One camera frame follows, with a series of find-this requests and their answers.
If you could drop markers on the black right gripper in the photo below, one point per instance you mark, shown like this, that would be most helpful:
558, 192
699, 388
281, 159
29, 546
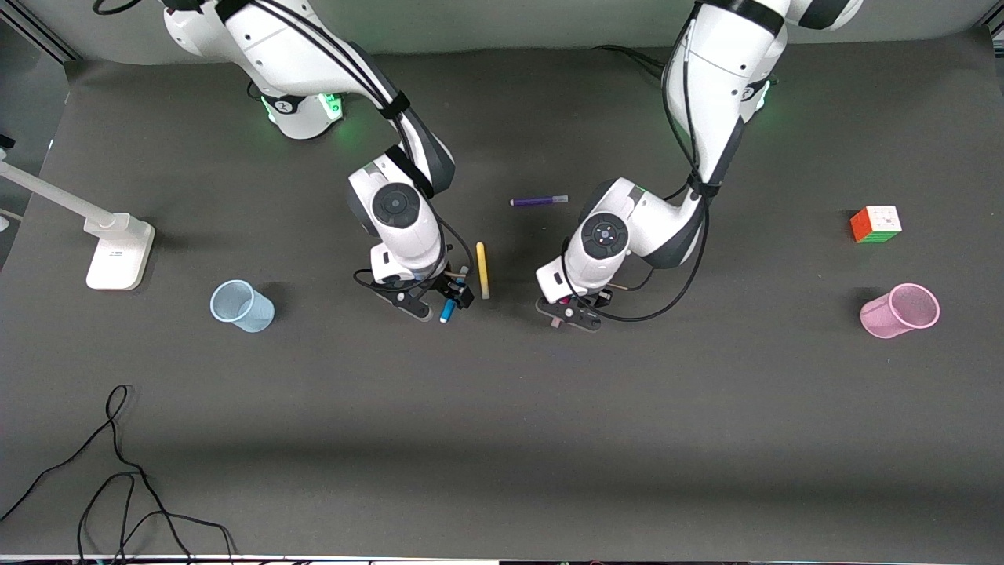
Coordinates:
455, 289

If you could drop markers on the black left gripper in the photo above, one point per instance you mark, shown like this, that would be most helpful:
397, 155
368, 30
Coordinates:
602, 297

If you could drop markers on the blue marker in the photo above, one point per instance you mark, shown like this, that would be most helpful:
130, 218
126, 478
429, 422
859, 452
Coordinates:
447, 312

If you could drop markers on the pink marker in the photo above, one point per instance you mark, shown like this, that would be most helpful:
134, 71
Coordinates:
556, 322

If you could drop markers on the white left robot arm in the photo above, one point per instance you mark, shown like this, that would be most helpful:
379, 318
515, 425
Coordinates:
604, 235

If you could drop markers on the yellow marker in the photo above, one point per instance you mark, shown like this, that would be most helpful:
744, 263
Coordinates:
482, 271

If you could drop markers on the purple marker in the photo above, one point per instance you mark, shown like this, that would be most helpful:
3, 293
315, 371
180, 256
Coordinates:
537, 201

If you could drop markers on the dark grey table mat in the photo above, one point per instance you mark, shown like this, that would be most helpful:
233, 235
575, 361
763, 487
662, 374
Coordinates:
502, 431

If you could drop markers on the light blue plastic cup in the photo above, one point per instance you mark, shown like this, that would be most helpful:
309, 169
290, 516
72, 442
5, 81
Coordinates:
251, 314

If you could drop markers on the colourful puzzle cube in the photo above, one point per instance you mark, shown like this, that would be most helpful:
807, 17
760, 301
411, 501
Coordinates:
874, 224

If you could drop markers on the pink plastic cup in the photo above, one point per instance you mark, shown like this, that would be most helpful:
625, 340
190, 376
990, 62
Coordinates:
886, 322

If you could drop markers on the white desk stand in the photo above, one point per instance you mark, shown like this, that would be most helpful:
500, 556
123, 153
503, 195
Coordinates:
118, 267

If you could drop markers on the black frame bar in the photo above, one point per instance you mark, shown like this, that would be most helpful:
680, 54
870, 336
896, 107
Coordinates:
47, 35

